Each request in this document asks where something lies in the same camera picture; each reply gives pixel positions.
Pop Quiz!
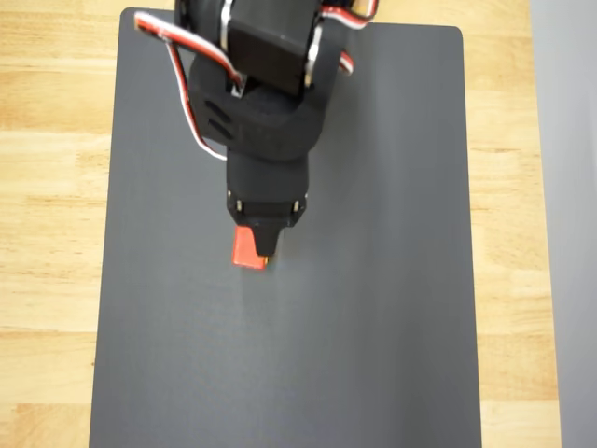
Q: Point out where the red white black servo wire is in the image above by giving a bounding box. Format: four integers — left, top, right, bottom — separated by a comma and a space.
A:
321, 0, 380, 75
133, 11, 244, 162

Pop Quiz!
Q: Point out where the red wooden cube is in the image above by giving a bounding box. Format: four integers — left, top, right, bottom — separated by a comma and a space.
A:
231, 226, 271, 271

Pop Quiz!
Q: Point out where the dark grey mat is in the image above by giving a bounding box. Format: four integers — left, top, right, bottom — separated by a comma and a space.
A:
88, 7, 483, 448

